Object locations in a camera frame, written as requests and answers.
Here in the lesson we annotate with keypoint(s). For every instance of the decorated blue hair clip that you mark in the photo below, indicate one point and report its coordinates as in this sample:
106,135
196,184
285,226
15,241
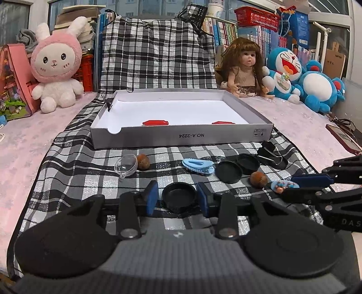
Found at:
284,185

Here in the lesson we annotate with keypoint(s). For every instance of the brown nut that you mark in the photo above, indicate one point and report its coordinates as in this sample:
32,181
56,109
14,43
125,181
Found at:
143,161
258,179

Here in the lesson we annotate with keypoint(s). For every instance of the blue mouse plush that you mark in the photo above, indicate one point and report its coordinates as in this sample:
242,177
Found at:
319,87

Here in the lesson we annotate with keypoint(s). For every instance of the pink toy house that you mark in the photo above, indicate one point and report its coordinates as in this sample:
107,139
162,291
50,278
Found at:
15,79

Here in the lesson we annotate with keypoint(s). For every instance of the black binder clip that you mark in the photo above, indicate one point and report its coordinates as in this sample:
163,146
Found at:
268,156
109,102

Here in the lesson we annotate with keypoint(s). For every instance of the brown haired doll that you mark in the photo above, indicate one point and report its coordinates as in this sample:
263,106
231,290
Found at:
249,60

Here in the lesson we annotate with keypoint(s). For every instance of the grey cloth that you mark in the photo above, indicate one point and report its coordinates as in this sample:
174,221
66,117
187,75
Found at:
26,39

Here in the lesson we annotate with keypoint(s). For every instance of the blue cardboard box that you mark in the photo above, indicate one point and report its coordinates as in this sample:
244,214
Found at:
298,27

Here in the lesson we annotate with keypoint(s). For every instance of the white plastic pipe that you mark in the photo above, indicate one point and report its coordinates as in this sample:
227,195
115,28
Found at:
323,34

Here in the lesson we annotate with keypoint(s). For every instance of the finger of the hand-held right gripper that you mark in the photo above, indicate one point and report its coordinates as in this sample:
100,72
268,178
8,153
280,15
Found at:
299,195
311,180

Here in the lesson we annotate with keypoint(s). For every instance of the row of blue folders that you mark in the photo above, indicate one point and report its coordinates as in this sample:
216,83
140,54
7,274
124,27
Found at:
99,42

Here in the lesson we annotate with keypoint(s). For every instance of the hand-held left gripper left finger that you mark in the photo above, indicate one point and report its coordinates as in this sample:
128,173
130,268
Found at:
152,196

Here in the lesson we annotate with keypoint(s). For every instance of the brown phone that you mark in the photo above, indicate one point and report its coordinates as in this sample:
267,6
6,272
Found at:
342,137

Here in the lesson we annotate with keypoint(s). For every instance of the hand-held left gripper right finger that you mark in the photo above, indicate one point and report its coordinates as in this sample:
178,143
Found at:
202,198

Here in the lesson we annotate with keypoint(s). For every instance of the red hair clip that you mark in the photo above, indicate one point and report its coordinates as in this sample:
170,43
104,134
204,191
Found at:
155,122
223,122

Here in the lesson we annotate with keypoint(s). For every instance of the red plastic basket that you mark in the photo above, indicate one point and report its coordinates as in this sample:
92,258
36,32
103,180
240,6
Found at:
256,17

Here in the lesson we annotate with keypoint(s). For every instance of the black and white plaid cloth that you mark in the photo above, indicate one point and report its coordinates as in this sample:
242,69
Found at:
158,56

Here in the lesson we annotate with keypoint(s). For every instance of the stack of books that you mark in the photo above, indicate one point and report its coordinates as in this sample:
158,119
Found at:
76,19

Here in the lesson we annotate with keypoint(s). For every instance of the brown cardboard sheet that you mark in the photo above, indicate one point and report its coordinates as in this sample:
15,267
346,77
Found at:
335,60

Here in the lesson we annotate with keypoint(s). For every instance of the black round lid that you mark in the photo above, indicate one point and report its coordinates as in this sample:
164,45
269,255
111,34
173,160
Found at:
229,171
247,163
178,197

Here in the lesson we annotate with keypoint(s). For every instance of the pink bunny plush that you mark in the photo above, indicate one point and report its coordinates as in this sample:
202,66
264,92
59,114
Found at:
55,60

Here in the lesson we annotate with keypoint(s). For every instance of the white paper cup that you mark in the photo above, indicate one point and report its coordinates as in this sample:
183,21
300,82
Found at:
215,10

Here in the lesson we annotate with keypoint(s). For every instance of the clear plastic dome capsule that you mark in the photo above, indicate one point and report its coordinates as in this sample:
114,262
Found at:
125,166

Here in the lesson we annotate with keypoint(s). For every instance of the red plastic crate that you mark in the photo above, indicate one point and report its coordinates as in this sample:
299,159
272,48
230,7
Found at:
84,72

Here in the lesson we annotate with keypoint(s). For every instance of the light blue hair clip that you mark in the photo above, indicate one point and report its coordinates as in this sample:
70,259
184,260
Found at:
198,166

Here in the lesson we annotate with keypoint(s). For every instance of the blue cat plush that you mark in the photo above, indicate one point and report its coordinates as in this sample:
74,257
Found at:
285,60

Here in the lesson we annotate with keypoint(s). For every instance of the white cardboard box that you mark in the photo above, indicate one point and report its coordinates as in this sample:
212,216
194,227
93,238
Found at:
181,113

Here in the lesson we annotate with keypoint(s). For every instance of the row of colourful books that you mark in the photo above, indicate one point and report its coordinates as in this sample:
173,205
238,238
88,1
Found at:
226,32

